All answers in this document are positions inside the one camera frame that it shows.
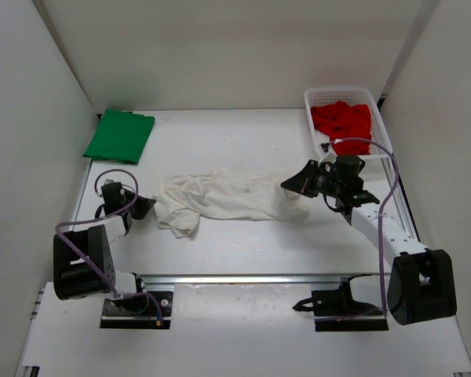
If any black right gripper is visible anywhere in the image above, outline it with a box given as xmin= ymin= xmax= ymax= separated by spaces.
xmin=283 ymin=161 xmax=344 ymax=199

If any white t shirt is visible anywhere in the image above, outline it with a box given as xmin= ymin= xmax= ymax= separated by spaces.
xmin=153 ymin=167 xmax=309 ymax=239

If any green t shirt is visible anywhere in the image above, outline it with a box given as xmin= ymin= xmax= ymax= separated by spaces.
xmin=82 ymin=108 xmax=155 ymax=165

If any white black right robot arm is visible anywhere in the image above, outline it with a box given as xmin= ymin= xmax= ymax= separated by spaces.
xmin=280 ymin=156 xmax=457 ymax=325

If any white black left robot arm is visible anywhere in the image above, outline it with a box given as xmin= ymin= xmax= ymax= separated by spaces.
xmin=53 ymin=188 xmax=155 ymax=314

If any red t shirt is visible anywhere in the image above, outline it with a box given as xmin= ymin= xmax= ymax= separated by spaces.
xmin=311 ymin=101 xmax=372 ymax=140

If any white plastic basket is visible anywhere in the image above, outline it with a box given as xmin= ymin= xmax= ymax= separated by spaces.
xmin=304 ymin=86 xmax=393 ymax=159

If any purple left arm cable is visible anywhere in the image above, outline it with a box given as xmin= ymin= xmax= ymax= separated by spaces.
xmin=55 ymin=169 xmax=164 ymax=329

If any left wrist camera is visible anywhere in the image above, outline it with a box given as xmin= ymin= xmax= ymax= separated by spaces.
xmin=100 ymin=180 xmax=127 ymax=215

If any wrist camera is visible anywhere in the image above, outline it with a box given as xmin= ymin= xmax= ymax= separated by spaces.
xmin=100 ymin=180 xmax=127 ymax=215
xmin=335 ymin=155 xmax=366 ymax=181

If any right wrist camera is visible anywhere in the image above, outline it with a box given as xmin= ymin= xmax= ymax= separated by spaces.
xmin=335 ymin=155 xmax=366 ymax=181

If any aluminium table rail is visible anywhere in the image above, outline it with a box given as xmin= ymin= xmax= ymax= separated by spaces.
xmin=54 ymin=273 xmax=429 ymax=291

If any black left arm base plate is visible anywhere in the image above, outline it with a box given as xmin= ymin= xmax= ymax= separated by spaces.
xmin=100 ymin=291 xmax=173 ymax=330

